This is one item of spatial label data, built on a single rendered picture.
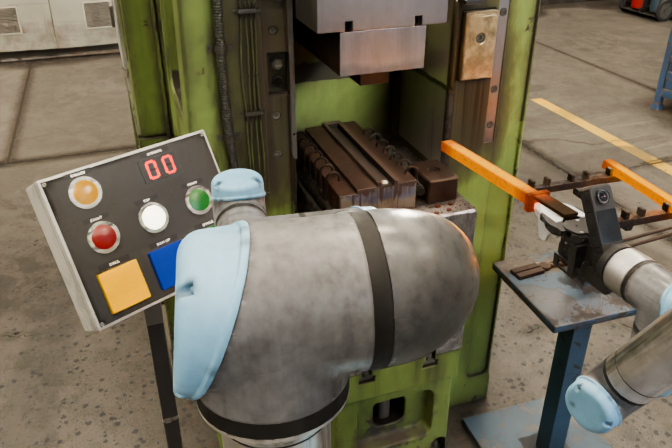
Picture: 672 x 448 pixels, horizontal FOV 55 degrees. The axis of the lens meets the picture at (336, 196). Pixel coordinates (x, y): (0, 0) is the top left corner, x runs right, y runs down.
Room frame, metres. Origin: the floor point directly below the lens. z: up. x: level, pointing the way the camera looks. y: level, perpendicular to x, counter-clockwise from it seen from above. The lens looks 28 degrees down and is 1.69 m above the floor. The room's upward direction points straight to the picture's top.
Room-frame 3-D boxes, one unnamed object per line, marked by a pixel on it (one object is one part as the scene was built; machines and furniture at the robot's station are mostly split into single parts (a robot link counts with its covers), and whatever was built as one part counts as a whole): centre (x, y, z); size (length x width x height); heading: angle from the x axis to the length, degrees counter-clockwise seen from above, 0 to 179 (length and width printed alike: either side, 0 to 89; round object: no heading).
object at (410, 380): (1.60, -0.08, 0.23); 0.55 x 0.37 x 0.47; 20
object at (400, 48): (1.57, -0.03, 1.32); 0.42 x 0.20 x 0.10; 20
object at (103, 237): (0.98, 0.41, 1.09); 0.05 x 0.03 x 0.04; 110
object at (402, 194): (1.57, -0.03, 0.96); 0.42 x 0.20 x 0.09; 20
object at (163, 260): (1.02, 0.31, 1.01); 0.07 x 0.05 x 0.07; 135
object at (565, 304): (1.44, -0.68, 0.67); 0.40 x 0.30 x 0.02; 108
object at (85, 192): (1.01, 0.44, 1.16); 0.05 x 0.03 x 0.04; 110
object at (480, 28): (1.61, -0.36, 1.27); 0.09 x 0.02 x 0.17; 110
